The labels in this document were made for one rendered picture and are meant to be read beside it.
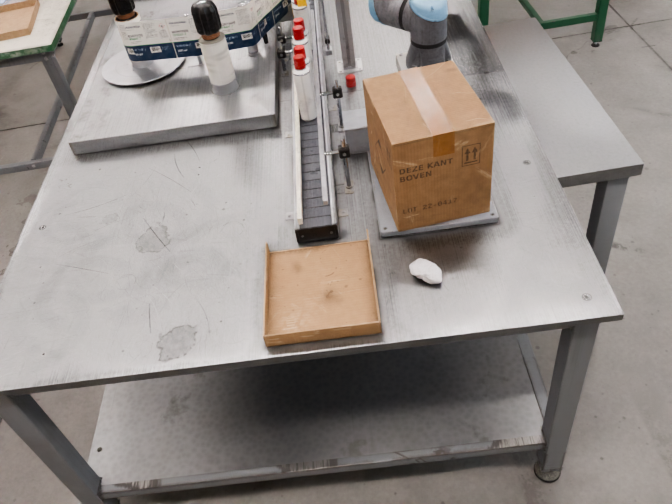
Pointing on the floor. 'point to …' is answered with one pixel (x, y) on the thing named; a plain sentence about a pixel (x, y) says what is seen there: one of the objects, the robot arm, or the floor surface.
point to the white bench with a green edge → (43, 28)
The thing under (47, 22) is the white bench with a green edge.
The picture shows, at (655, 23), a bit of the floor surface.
